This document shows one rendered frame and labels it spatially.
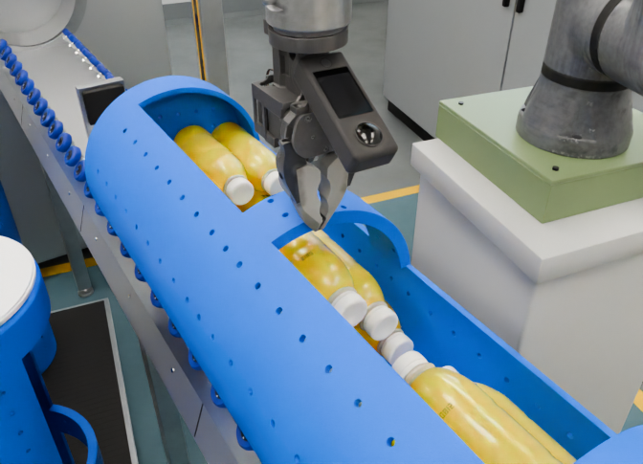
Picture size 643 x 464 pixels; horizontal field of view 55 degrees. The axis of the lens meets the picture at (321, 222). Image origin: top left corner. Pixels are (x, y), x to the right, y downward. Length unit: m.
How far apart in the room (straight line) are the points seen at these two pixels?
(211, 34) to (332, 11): 1.14
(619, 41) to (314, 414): 0.51
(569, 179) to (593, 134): 0.08
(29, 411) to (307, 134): 0.63
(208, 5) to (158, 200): 0.91
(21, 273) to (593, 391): 0.89
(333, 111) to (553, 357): 0.56
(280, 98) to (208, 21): 1.08
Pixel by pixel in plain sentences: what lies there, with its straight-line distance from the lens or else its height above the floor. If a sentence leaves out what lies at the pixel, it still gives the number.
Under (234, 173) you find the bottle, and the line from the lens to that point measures 0.94.
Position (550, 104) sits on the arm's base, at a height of 1.27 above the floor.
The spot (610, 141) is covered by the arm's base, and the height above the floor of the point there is 1.23.
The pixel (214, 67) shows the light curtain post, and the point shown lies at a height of 1.01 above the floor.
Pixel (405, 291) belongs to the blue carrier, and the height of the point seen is 1.07.
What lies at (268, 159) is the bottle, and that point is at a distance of 0.98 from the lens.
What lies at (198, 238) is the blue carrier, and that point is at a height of 1.19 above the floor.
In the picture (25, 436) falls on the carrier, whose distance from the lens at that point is 1.05.
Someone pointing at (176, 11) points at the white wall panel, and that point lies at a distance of 5.61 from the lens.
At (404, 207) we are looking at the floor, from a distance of 2.94.
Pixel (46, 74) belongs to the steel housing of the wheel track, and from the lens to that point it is 2.02.
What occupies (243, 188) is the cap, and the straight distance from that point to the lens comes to 0.92.
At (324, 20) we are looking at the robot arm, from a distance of 0.54.
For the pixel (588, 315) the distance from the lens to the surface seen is 0.95.
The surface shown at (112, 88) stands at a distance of 1.45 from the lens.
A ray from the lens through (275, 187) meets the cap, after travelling 0.96.
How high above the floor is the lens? 1.61
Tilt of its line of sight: 35 degrees down
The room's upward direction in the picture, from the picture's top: straight up
